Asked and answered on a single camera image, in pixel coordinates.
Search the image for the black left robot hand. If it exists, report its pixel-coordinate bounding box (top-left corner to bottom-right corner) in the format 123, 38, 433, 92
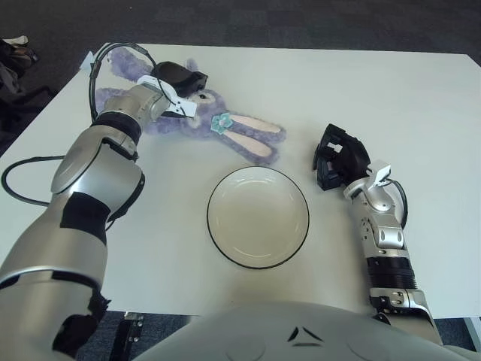
152, 60, 209, 98

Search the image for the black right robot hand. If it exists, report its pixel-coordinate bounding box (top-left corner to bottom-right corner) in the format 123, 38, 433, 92
312, 123, 373, 192

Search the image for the purple plush bunny doll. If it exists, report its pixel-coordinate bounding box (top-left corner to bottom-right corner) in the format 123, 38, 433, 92
93, 47, 287, 167

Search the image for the cream plate with black rim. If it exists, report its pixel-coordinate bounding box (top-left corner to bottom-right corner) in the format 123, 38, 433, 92
206, 167, 311, 270

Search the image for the black office chair base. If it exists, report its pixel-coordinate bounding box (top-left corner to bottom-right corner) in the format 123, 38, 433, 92
0, 86, 52, 132

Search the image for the grey robot torso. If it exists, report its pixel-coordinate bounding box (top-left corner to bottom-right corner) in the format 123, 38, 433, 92
127, 300, 481, 361

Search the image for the white table leg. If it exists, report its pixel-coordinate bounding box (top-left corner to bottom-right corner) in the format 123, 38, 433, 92
464, 315, 481, 345

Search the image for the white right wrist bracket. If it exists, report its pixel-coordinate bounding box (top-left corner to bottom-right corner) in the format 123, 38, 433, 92
366, 159, 392, 189

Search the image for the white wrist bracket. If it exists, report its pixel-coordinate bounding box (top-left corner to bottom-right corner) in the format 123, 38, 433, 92
137, 74, 198, 118
366, 159, 392, 189

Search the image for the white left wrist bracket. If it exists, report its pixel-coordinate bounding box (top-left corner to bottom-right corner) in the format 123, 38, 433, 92
137, 74, 198, 118

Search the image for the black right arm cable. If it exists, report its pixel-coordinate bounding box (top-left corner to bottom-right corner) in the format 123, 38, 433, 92
386, 178, 409, 226

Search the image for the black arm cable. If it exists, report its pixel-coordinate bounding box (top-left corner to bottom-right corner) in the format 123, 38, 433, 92
386, 178, 409, 226
2, 42, 181, 206

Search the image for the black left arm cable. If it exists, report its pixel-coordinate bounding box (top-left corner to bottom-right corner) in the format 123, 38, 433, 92
2, 42, 181, 206

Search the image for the black under-table bracket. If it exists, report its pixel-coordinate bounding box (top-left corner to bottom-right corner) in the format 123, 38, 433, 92
112, 311, 144, 361

